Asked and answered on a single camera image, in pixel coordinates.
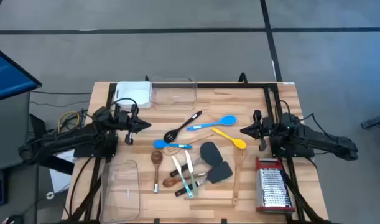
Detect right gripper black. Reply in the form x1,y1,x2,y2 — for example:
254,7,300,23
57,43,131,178
239,109,277,152

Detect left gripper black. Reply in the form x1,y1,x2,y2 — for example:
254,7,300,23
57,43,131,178
117,105,152,145

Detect yellow silicone spoon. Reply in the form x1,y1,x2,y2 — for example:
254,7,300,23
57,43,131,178
211,126,248,150

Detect small blue silicone spatula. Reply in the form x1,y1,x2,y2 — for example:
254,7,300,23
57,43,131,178
153,139,193,150

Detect large blue silicone spoon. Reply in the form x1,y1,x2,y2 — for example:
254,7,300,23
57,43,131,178
186,114,238,132

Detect black slotted spoon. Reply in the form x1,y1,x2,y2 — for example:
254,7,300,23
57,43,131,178
163,110,203,144

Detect black rounded turner spatula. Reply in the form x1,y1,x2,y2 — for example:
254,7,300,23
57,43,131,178
169,141,223,178

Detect light wooden slotted spatula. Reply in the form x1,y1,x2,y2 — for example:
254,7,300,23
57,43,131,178
231,146,248,207

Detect white plastic bin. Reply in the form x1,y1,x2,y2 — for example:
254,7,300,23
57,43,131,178
114,81,152,110

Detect dark wooden spoon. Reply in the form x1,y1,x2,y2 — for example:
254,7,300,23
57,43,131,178
151,150,164,194
162,172,208,189

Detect clear plastic container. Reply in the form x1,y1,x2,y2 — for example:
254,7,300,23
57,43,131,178
99,159,141,223
149,76,198,106

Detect light wooden slotted spoon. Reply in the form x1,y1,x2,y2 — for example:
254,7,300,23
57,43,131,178
162,130,216,156

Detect black square turner spatula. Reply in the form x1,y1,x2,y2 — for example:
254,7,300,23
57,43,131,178
174,161,234,198

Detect red steel box grater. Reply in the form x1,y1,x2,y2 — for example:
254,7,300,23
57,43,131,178
254,156,296,214

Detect white paper sheet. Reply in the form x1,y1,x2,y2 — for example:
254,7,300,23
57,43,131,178
49,149,75,194

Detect grey computer desk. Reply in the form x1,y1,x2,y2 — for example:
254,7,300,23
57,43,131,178
0,91,40,224

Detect computer monitor blue screen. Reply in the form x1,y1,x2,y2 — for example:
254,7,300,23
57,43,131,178
0,43,43,104

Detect black computer mouse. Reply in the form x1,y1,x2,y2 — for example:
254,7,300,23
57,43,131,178
4,214,24,224

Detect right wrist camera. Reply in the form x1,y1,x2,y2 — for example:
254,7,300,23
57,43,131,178
263,116,276,131

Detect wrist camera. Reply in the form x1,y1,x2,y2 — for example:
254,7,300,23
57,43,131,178
263,116,276,131
118,110,130,126

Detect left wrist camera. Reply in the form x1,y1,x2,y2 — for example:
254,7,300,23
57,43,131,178
118,110,130,126

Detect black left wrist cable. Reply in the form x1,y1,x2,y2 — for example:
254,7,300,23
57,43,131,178
113,97,139,113

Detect black aluminium table frame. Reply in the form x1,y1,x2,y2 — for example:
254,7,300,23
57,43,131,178
68,81,330,224

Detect yellow cable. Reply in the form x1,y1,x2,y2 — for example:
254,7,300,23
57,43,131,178
57,111,81,134

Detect thin black floor cable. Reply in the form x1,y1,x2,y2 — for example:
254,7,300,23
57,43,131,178
30,100,91,108

